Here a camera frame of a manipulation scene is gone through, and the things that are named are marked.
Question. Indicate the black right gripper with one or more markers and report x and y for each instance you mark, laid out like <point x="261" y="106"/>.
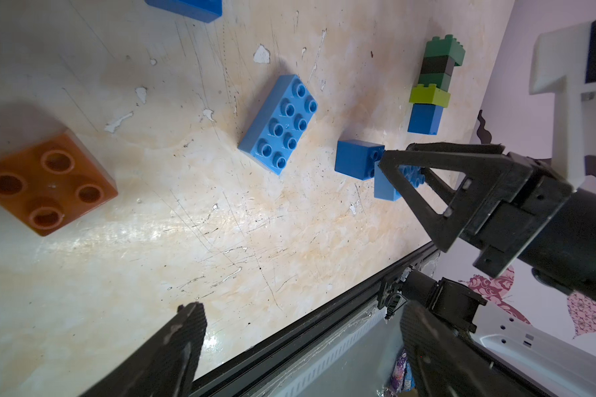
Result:
<point x="497" y="203"/>

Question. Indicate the blue small lego brick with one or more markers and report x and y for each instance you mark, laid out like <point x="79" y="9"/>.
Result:
<point x="357" y="159"/>

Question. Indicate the light blue long lego brick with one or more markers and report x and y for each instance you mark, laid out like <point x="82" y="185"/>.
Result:
<point x="280" y="123"/>

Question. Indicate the white cable duct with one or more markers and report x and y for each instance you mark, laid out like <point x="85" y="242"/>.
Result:
<point x="308" y="370"/>

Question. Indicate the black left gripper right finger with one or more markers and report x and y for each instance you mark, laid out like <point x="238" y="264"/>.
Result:
<point x="443" y="364"/>

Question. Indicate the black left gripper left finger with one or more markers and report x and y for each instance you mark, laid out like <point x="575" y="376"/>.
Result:
<point x="165" y="365"/>

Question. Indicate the lime green lego brick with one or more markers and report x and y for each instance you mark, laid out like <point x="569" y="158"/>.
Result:
<point x="429" y="94"/>

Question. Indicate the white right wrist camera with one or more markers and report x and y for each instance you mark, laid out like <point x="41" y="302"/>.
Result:
<point x="564" y="64"/>

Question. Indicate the brown square lego brick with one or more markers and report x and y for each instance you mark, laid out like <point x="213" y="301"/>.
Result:
<point x="52" y="183"/>

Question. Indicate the blue square lego brick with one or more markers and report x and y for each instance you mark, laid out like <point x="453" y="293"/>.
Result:
<point x="200" y="10"/>

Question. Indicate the small dark green lego brick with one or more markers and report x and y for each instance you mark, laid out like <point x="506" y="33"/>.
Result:
<point x="447" y="46"/>

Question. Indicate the black small lego brick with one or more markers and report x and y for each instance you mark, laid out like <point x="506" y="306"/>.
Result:
<point x="438" y="65"/>

